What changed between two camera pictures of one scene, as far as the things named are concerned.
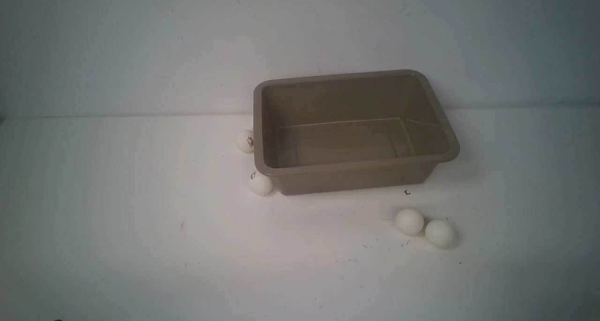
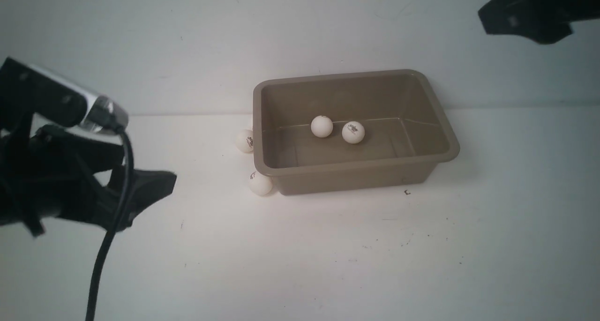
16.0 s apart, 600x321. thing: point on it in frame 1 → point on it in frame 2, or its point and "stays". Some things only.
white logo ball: (245, 140) stays
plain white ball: (409, 221) → (321, 126)
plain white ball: (439, 234) → (353, 132)
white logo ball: (260, 185) stays
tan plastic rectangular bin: (338, 132) stays
